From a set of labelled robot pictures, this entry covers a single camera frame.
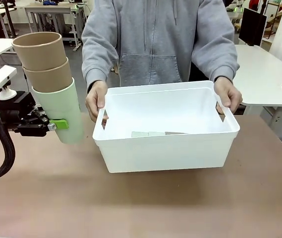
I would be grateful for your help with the white frame workbench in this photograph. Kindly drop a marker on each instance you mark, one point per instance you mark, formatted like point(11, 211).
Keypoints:
point(49, 10)

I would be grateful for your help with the grey-sleeved right forearm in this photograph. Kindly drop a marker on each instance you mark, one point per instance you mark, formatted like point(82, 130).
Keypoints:
point(97, 62)

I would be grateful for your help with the person's right hand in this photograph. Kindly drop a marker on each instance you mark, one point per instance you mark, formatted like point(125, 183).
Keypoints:
point(95, 99)

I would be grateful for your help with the black monitor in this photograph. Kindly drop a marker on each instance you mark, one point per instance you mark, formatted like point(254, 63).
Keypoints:
point(252, 24)

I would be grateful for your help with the grey-sleeved left forearm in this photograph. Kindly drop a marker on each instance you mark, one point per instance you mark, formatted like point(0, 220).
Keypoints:
point(217, 57)

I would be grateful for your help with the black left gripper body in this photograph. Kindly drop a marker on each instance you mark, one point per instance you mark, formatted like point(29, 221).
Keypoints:
point(16, 107)

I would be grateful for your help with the person in grey hoodie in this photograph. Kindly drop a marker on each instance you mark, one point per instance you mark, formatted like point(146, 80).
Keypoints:
point(153, 37)

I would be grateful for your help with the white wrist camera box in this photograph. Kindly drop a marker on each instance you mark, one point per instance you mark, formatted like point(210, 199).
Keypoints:
point(0, 77)

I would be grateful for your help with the person's left hand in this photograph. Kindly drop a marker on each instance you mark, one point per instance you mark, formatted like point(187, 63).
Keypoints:
point(230, 94)

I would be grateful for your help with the black stand pole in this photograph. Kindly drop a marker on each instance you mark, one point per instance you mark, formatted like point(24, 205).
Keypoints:
point(9, 19)

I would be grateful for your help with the white plastic basket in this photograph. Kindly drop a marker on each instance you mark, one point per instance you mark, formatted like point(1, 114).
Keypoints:
point(165, 153)

